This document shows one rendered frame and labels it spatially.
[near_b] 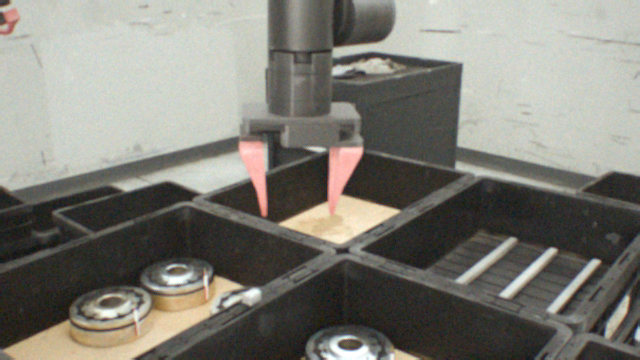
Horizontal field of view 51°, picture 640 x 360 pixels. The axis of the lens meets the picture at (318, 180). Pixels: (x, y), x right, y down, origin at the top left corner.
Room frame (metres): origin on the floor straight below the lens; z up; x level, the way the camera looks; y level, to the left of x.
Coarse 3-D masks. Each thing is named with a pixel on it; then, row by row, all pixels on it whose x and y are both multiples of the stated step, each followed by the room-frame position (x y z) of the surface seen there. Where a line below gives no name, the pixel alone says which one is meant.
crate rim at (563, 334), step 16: (336, 256) 0.76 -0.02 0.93; (352, 256) 0.76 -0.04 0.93; (304, 272) 0.72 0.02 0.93; (320, 272) 0.72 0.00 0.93; (384, 272) 0.72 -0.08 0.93; (400, 272) 0.72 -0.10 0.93; (288, 288) 0.68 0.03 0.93; (432, 288) 0.68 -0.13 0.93; (448, 288) 0.68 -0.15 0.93; (256, 304) 0.64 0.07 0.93; (480, 304) 0.64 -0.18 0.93; (496, 304) 0.64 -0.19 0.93; (224, 320) 0.61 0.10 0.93; (240, 320) 0.61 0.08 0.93; (528, 320) 0.61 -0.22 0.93; (544, 320) 0.61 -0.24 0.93; (192, 336) 0.58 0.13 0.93; (208, 336) 0.58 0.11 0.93; (560, 336) 0.58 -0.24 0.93; (176, 352) 0.55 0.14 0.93; (544, 352) 0.55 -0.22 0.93; (560, 352) 0.55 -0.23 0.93
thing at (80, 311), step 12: (108, 288) 0.80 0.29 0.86; (120, 288) 0.80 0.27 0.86; (132, 288) 0.80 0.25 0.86; (84, 300) 0.78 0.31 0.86; (132, 300) 0.77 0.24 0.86; (144, 300) 0.77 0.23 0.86; (72, 312) 0.74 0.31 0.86; (84, 312) 0.74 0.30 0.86; (120, 312) 0.74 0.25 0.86; (132, 312) 0.75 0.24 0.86; (144, 312) 0.74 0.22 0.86; (84, 324) 0.71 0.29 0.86; (96, 324) 0.71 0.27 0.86; (108, 324) 0.71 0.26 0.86; (120, 324) 0.72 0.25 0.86
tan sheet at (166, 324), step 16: (224, 288) 0.86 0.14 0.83; (208, 304) 0.82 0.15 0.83; (160, 320) 0.77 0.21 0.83; (176, 320) 0.77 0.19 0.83; (192, 320) 0.77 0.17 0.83; (48, 336) 0.74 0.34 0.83; (64, 336) 0.74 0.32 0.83; (144, 336) 0.74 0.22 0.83; (160, 336) 0.74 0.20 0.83; (16, 352) 0.70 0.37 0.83; (32, 352) 0.70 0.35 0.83; (48, 352) 0.70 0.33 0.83; (64, 352) 0.70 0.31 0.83; (80, 352) 0.70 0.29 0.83; (96, 352) 0.70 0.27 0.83; (112, 352) 0.70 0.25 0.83; (128, 352) 0.70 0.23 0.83
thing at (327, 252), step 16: (176, 208) 0.93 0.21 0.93; (192, 208) 0.94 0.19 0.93; (208, 208) 0.93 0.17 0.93; (128, 224) 0.87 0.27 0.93; (240, 224) 0.87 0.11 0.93; (256, 224) 0.87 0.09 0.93; (80, 240) 0.81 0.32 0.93; (96, 240) 0.82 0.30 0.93; (288, 240) 0.82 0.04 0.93; (304, 240) 0.81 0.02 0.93; (32, 256) 0.76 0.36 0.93; (48, 256) 0.77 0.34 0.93; (320, 256) 0.76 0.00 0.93; (0, 272) 0.72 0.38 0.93; (272, 288) 0.68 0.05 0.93; (240, 304) 0.64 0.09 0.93; (208, 320) 0.61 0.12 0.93; (176, 336) 0.58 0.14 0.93; (0, 352) 0.55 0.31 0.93; (144, 352) 0.55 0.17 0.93; (160, 352) 0.55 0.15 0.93
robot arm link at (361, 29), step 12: (360, 0) 0.60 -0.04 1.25; (372, 0) 0.62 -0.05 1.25; (384, 0) 0.63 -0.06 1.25; (348, 12) 0.60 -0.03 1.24; (360, 12) 0.60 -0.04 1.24; (372, 12) 0.61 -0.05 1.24; (384, 12) 0.62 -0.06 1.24; (348, 24) 0.60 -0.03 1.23; (360, 24) 0.60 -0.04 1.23; (372, 24) 0.61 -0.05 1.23; (384, 24) 0.62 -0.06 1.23; (348, 36) 0.60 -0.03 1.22; (360, 36) 0.61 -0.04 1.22; (372, 36) 0.62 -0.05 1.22; (384, 36) 0.64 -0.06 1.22
